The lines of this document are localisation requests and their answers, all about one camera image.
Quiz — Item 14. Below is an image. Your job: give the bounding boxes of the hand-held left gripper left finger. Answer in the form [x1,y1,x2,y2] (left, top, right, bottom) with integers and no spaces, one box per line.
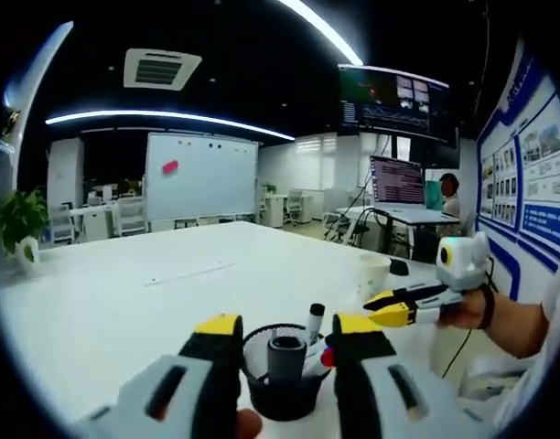
[78,313,244,439]

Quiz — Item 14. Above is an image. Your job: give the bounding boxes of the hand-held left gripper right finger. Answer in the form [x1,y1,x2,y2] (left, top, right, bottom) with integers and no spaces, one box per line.
[331,312,491,439]

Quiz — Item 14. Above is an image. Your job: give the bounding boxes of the black whiteboard marker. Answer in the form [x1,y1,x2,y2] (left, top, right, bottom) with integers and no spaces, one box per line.
[307,302,327,347]

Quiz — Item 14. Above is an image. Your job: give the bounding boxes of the black mesh pen holder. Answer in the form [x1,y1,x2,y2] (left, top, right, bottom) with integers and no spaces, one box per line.
[242,322,336,422]

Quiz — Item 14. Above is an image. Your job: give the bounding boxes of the large standing whiteboard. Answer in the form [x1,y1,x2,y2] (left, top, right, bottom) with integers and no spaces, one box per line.
[144,132,261,223]

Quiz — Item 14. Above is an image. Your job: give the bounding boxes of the person's right hand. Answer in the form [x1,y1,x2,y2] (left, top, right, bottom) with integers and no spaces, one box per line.
[435,292,487,330]

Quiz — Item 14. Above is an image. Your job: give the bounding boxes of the person's left hand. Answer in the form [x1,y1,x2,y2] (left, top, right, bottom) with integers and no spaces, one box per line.
[236,408,264,439]

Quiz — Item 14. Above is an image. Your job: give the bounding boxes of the black wristband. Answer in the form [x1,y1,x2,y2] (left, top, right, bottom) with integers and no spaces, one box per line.
[479,285,497,330]

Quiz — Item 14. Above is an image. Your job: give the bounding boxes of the white standing desk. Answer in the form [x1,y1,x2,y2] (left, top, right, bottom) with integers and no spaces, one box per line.
[337,203,462,257]

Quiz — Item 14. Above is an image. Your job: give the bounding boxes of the green panel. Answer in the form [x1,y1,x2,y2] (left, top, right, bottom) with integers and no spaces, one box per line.
[424,180,446,211]

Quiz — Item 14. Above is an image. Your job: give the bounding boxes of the laptop with purple screen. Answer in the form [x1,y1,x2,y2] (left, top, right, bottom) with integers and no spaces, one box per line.
[369,154,425,207]

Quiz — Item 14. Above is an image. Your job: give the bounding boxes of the black monitor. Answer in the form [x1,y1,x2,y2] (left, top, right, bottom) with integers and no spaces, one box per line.
[421,132,462,170]

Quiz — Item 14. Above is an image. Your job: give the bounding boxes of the person's white clothing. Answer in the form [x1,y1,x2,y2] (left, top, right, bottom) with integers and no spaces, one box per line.
[458,269,560,439]

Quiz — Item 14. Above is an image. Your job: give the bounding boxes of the white office chair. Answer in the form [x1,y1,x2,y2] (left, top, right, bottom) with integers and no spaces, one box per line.
[282,189,313,228]
[48,204,78,246]

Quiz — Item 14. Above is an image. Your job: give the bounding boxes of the green potted plant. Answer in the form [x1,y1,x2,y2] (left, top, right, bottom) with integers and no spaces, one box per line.
[0,186,50,264]

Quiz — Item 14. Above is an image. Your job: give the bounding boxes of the curved ceiling light strip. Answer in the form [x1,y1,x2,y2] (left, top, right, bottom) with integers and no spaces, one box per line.
[44,108,297,142]
[277,0,366,67]

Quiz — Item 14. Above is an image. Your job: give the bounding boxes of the gold trophies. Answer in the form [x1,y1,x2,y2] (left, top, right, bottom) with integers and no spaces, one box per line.
[0,107,23,138]

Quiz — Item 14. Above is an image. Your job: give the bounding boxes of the ceiling air conditioner vent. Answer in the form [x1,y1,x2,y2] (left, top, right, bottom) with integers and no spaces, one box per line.
[123,48,203,91]

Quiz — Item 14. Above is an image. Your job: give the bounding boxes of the white curved display shelf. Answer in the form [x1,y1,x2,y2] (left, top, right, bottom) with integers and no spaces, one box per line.
[0,20,75,202]

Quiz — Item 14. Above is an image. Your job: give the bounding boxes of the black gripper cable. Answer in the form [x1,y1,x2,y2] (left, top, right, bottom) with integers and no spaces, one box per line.
[441,327,474,379]

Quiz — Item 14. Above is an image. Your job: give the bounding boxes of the blue white wall poster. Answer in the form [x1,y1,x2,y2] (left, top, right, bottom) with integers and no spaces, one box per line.
[474,38,560,303]

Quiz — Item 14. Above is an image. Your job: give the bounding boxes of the large dark wall screen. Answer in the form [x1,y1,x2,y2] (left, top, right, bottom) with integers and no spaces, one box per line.
[337,63,459,150]

